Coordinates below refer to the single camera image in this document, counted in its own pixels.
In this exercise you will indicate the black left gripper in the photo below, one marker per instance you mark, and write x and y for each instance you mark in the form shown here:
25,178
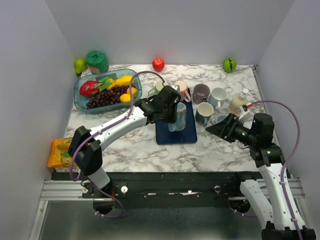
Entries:
172,119

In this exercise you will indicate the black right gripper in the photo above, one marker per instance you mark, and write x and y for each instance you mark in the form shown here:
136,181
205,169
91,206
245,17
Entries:
221,130

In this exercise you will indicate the green mug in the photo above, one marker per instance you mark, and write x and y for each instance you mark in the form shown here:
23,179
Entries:
156,89

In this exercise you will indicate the grey blue faceted mug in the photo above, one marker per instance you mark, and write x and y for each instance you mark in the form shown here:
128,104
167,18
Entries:
204,111

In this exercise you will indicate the pink mug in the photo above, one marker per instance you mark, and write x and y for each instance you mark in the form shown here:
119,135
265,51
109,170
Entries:
183,91

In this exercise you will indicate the white light blue mug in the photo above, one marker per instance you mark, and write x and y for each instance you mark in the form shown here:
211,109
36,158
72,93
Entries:
217,97

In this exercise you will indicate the purple mug black handle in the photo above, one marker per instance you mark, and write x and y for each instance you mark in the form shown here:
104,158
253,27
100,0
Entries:
200,93

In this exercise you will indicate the pale grey footed mug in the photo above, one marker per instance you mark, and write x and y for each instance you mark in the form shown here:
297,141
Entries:
218,119

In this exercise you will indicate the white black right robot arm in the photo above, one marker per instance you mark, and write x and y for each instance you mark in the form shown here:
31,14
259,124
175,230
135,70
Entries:
277,213

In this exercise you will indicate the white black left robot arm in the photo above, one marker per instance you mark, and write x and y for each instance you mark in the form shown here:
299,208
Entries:
87,145

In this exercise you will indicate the dark blue tray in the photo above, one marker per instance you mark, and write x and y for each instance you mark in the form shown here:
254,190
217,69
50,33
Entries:
186,136

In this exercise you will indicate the cream soap pump bottle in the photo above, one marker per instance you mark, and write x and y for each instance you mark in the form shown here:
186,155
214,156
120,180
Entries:
237,101

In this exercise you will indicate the yellow lemon back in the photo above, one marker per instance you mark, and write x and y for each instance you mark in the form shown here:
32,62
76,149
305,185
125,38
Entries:
132,90

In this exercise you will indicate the yellow lemon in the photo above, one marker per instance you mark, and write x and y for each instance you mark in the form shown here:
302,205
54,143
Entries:
126,97
132,90

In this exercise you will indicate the yellow lemon front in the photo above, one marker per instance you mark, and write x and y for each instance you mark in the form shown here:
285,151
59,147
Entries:
126,97

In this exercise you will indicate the red apple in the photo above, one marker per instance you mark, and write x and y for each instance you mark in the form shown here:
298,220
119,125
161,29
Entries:
158,64

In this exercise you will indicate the yellow mango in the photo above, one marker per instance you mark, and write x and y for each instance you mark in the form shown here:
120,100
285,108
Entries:
123,81

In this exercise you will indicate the dark red grapes bunch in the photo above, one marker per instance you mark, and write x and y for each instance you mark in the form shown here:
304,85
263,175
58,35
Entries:
107,97

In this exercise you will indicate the yellow green fruit in basket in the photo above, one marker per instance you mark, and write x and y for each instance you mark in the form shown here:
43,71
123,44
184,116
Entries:
112,84

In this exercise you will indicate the green lime ball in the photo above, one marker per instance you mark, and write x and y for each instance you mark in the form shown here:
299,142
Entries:
229,65

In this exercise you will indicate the teal plastic fruit basket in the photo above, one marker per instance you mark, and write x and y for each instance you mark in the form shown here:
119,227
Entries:
80,101

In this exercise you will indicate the pink dragon fruit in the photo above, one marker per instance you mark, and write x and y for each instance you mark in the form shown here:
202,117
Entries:
93,87

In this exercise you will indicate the green wrapped roll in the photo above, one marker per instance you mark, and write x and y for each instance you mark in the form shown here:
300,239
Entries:
97,62

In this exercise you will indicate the green pear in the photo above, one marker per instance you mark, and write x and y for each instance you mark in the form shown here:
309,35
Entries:
80,65

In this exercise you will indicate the orange snack bag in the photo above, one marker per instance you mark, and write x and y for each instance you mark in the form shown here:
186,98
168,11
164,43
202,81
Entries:
59,156

